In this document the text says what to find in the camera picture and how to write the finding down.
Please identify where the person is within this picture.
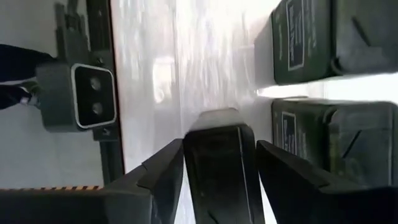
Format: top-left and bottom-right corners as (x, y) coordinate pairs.
(0, 43), (58, 110)

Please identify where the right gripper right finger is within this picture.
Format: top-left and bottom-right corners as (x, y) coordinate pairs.
(256, 139), (331, 224)

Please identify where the striped hazard tape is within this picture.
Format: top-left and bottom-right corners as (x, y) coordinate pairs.
(0, 185), (104, 192)

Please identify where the grey depth camera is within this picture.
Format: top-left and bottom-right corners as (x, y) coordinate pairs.
(35, 62), (118, 133)

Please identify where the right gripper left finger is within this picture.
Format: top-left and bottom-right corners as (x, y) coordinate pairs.
(104, 138), (185, 224)

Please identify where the clear plastic bin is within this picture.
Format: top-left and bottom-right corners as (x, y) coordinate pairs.
(146, 0), (398, 224)

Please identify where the black pepper tin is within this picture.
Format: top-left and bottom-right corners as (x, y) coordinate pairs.
(182, 108), (266, 224)
(271, 97), (398, 189)
(270, 0), (398, 85)

